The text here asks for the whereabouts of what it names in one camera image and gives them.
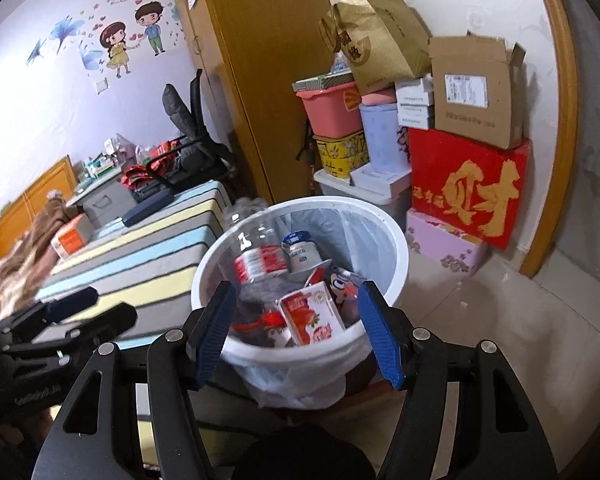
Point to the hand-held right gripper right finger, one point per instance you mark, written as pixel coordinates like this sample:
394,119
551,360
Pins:
380,340

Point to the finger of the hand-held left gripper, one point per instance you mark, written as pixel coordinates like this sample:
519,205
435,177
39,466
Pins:
72,302
110,317

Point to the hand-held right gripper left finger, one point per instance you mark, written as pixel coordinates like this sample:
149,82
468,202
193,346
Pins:
212,335

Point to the red drink can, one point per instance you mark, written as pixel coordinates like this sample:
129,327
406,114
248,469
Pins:
342,287

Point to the red white drink carton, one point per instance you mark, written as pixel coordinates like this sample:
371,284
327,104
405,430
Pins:
310,315

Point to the clear bottle red cap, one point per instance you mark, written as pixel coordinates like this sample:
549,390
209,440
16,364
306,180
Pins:
260,262

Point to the white trash bin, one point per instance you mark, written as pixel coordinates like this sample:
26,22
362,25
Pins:
330,202

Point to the brown blanket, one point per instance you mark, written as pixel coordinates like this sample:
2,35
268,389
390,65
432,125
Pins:
25,265

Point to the orange white cardboard box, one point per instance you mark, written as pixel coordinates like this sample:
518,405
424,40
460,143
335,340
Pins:
72,237

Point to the striped tablecloth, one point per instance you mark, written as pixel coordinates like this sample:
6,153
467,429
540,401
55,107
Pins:
145,260

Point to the translucent bin liner bag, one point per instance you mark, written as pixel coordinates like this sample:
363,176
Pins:
300,385

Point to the grey nightstand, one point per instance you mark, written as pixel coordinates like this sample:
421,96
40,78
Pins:
105,200

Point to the pink floral box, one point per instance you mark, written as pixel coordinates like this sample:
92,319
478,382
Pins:
440,250

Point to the wooden headboard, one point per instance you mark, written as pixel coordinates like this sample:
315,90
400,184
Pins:
30,195

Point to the dark blue glasses case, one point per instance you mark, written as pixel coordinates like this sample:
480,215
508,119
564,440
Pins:
147,207

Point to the pile of small medicine boxes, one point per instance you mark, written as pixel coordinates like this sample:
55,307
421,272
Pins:
105,160

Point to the red plaid bag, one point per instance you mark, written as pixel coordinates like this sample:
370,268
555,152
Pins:
145,172

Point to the grey lidded storage bin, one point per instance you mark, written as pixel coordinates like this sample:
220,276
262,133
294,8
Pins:
335,185

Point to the white foam tray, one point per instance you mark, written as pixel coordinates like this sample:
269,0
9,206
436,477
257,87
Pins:
380,177

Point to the red gift box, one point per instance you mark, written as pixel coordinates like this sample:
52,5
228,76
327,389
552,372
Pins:
470,190

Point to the black office chair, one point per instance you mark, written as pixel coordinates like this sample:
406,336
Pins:
200,155

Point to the yellow patterned box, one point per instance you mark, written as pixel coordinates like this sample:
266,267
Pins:
340,152

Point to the lavender bin pink lid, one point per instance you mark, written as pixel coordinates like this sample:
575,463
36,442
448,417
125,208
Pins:
382,135

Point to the white flat box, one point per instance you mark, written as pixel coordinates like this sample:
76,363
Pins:
415,110
416,122
414,91

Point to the pink storage bin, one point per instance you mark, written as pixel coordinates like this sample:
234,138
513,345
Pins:
330,112

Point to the open cardboard box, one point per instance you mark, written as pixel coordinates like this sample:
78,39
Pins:
475,105

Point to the striped flat box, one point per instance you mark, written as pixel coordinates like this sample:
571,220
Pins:
325,81

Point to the small clear plastic bottle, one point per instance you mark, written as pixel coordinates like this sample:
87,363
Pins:
341,64

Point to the wooden wardrobe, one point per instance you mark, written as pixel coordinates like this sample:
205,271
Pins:
260,60

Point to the brown gold paper bag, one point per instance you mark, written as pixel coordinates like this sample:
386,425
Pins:
380,45

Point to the white wall switch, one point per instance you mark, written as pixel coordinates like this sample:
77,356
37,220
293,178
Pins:
102,86

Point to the cartoon couple wall sticker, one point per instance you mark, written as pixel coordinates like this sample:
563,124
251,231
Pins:
115,45

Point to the wooden door frame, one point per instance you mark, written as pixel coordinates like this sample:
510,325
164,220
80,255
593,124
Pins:
560,110

